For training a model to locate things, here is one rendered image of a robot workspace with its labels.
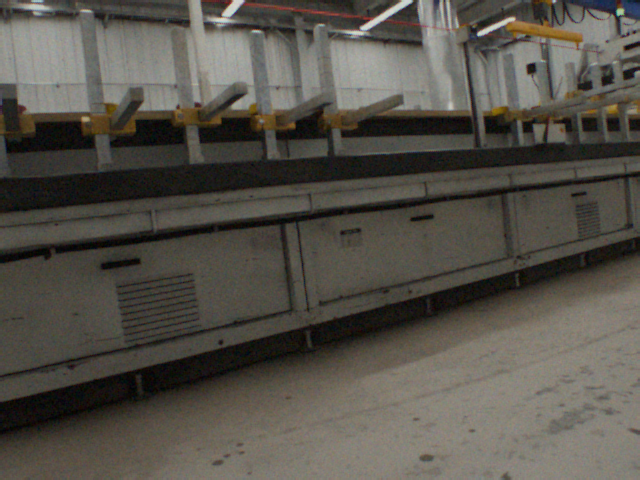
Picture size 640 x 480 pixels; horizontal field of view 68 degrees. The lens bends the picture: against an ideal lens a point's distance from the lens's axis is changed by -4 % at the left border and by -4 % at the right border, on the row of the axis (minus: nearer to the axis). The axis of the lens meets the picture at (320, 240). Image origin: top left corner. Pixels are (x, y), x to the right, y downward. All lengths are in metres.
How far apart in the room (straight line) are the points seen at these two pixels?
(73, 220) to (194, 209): 0.33
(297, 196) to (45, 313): 0.85
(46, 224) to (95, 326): 0.40
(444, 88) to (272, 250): 5.19
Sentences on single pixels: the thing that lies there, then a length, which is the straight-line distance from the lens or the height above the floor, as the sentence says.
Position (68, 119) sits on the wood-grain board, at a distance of 1.61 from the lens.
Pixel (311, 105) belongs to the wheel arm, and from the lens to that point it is 1.42.
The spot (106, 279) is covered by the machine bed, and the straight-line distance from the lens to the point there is 1.67.
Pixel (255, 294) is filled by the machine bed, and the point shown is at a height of 0.26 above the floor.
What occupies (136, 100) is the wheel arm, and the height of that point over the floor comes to 0.81.
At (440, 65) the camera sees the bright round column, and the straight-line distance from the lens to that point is 6.84.
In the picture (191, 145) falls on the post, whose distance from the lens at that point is 1.49.
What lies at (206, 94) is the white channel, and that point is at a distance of 2.61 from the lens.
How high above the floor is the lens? 0.51
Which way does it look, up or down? 3 degrees down
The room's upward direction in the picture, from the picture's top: 7 degrees counter-clockwise
